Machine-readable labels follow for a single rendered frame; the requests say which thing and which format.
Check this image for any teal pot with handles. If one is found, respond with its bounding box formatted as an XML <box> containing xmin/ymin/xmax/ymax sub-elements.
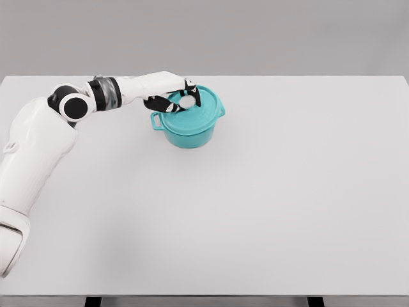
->
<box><xmin>150</xmin><ymin>106</ymin><xmax>226</xmax><ymax>149</ymax></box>

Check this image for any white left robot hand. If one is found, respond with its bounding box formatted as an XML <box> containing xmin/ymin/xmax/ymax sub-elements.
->
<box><xmin>143</xmin><ymin>70</ymin><xmax>203</xmax><ymax>114</ymax></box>

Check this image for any teal pot lid white knob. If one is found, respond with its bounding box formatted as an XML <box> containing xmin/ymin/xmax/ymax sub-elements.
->
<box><xmin>159</xmin><ymin>84</ymin><xmax>222</xmax><ymax>135</ymax></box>

